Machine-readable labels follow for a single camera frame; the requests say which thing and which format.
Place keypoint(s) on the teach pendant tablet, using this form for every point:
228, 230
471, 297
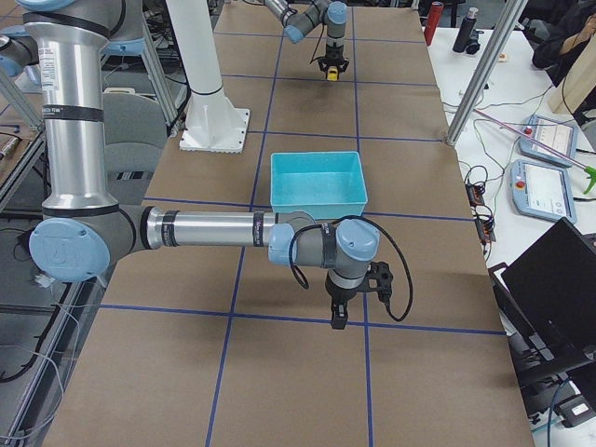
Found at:
560, 136
542, 191

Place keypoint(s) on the black bottle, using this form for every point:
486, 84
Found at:
467, 39

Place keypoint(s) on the teal plastic bin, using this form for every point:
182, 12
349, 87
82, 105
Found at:
325, 185

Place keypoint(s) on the near teach pendant tablet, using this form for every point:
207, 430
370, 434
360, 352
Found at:
542, 191

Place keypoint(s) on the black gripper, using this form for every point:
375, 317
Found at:
333, 51
340, 295

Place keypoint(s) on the black laptop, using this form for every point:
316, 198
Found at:
553, 283

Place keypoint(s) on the far teach pendant tablet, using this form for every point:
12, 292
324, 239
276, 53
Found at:
560, 136

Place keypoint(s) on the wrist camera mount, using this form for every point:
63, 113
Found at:
378, 279

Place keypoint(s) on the aluminium frame post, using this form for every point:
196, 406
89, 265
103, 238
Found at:
485, 66

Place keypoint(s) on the white camera stand pole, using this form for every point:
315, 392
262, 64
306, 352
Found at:
212, 123

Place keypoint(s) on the red cylinder bottle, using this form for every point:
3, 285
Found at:
433, 18

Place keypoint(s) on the yellow beetle toy car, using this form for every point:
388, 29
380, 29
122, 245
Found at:
332, 74

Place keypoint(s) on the reacher grabber stick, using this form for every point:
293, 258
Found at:
589, 170

